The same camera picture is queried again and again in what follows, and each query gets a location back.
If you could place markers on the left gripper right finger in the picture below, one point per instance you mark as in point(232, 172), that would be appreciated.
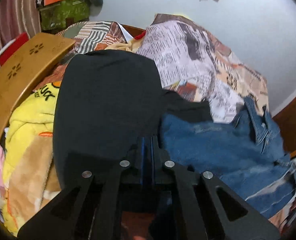
point(200, 206)

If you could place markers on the newspaper print bed quilt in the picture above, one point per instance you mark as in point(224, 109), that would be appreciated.
point(193, 63)

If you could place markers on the bamboo lap desk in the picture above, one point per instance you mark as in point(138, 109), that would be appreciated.
point(26, 68)

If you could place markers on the brown wooden door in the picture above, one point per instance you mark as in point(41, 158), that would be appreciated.
point(286, 120)

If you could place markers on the green storage box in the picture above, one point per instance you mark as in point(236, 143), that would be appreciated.
point(58, 15)

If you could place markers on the blue denim jacket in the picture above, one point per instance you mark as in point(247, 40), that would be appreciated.
point(246, 154)

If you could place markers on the striped patterned pillow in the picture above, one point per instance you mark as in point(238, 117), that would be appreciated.
point(90, 36)

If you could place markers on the yellow duck plush blanket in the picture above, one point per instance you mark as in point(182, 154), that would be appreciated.
point(29, 173)

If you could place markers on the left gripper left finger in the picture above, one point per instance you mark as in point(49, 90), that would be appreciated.
point(98, 191)

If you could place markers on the red box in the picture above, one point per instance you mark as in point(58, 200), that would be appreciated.
point(12, 46)

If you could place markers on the black folded garment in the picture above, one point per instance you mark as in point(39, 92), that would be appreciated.
point(107, 101)

